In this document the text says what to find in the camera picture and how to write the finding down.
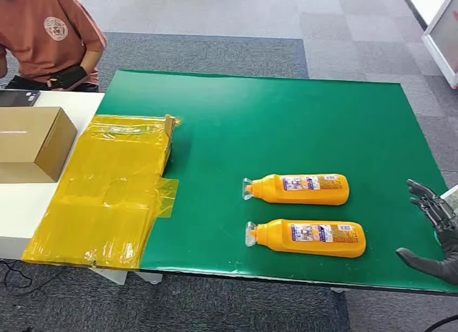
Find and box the green table mat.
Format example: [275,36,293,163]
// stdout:
[96,69,458,293]

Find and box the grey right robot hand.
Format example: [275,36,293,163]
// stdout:
[395,179,458,285]

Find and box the white framed board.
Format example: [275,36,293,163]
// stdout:
[421,0,458,90]

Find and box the white bottle with label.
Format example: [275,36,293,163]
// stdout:
[441,185,458,213]

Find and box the thin black floor cable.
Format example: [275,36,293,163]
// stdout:
[0,259,66,298]

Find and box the black handheld device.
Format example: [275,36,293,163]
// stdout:
[47,65,88,90]

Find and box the dark tablet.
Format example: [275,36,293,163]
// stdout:
[0,89,41,108]

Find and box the brown cardboard box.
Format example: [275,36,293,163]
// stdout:
[0,106,78,184]

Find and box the person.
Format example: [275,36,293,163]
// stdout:
[0,0,107,93]

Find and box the orange bottle with clear cap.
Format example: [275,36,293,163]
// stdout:
[244,219,367,259]
[242,173,350,207]

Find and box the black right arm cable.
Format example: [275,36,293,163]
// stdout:
[423,314,458,332]

